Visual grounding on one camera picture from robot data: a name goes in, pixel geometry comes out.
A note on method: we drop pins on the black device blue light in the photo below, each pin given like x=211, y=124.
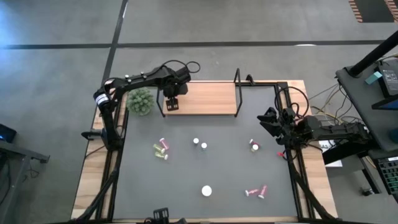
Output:
x=6, y=133

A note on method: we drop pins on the black power adapter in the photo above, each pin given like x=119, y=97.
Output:
x=390, y=79

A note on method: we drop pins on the small red clip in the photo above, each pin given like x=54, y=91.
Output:
x=280, y=154

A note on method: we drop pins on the dark grey side desk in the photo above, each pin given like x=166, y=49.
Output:
x=360, y=102

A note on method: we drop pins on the black round pole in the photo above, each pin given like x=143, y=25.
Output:
x=373, y=56

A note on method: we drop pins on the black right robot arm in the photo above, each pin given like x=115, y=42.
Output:
x=335, y=130

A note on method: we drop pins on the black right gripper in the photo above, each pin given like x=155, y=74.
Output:
x=289, y=129

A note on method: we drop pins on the black aluminium table frame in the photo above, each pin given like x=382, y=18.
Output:
x=261, y=83

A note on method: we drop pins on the white printed paper sheet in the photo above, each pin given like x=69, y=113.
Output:
x=334, y=163

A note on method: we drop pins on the green succulent plant in pot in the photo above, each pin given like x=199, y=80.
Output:
x=140, y=101

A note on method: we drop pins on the small teal box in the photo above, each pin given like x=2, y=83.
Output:
x=373, y=77

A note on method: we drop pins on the orange medicine bottle white cap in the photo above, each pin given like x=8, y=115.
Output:
x=206, y=190

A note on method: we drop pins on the wooden shelf black metal legs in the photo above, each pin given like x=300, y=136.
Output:
x=211, y=99

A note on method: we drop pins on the black tablet blue screen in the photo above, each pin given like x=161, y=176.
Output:
x=388, y=105

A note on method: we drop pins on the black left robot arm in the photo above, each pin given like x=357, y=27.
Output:
x=146, y=78

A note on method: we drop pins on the dark mat striped border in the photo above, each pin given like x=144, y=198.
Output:
x=373, y=11

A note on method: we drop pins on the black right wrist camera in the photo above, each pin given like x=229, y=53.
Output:
x=280, y=141

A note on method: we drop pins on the small black floor object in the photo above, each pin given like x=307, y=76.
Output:
x=367, y=191

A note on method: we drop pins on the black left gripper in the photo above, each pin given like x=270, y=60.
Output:
x=175, y=89

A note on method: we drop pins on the clear bottle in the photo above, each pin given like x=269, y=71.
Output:
x=161, y=155

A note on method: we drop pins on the pink medicine bottle white cap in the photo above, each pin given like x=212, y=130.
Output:
x=252, y=192
x=263, y=191
x=164, y=144

